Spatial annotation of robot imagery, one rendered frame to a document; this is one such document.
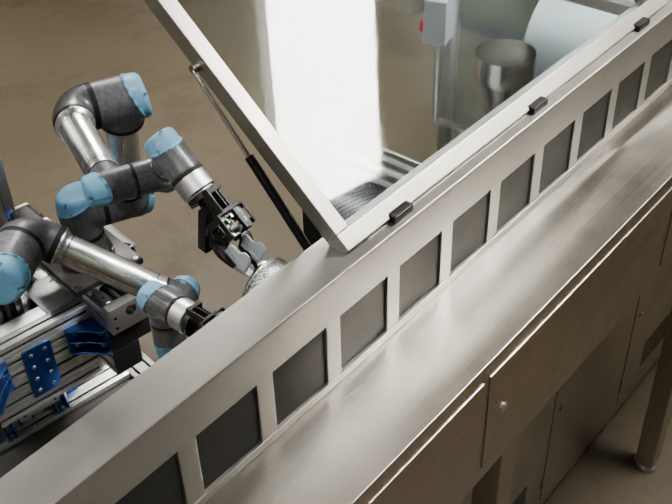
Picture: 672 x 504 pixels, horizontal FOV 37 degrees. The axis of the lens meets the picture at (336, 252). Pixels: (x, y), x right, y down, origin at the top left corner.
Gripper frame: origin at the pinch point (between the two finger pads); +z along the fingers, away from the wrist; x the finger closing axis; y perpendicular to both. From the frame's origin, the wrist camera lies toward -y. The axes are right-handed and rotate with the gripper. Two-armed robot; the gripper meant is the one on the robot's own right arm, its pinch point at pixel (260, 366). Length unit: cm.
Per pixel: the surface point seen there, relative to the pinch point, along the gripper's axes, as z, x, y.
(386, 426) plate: 50, -22, 35
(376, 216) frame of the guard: 35, -6, 58
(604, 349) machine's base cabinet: 34, 104, -53
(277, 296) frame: 35, -28, 56
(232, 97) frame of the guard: 15, -14, 76
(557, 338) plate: 55, 23, 23
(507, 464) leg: 52, 16, -8
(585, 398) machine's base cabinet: 34, 97, -68
